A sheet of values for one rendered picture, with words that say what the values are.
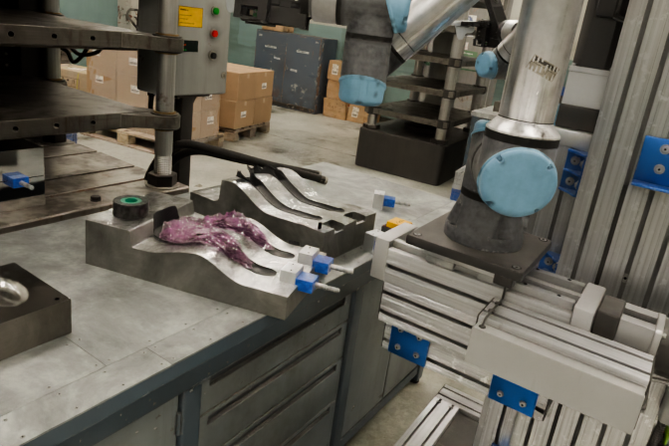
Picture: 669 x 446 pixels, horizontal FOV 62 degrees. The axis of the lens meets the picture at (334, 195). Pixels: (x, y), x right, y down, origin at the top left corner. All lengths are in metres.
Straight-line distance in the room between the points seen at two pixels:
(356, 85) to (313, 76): 7.56
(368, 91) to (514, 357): 0.49
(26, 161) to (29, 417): 0.94
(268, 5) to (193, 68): 1.25
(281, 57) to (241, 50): 1.31
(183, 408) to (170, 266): 0.29
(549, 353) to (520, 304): 0.13
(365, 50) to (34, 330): 0.73
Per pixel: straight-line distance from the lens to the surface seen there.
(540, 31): 0.89
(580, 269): 1.23
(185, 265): 1.25
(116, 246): 1.34
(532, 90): 0.89
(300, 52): 8.55
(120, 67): 5.74
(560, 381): 0.98
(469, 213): 1.06
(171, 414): 1.23
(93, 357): 1.08
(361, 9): 0.88
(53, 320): 1.12
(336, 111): 8.38
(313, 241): 1.44
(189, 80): 2.14
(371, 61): 0.88
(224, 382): 1.31
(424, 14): 1.01
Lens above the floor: 1.41
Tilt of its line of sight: 17 degrees down
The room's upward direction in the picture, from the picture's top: 8 degrees clockwise
